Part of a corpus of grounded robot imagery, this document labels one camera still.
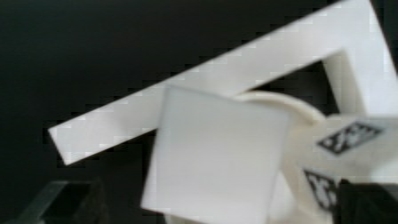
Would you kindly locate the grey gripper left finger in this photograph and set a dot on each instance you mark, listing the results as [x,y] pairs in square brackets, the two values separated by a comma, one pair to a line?
[68,204]

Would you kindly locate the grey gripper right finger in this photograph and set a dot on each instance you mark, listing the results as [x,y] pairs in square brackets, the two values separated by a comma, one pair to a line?
[366,203]

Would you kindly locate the white round stool seat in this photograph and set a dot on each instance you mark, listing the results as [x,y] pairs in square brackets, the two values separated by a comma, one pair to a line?
[306,117]

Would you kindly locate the white right rail block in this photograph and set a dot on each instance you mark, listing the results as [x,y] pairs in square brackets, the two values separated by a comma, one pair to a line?
[359,65]

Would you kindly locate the white front rail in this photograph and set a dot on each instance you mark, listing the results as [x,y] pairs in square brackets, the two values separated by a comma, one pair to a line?
[277,53]

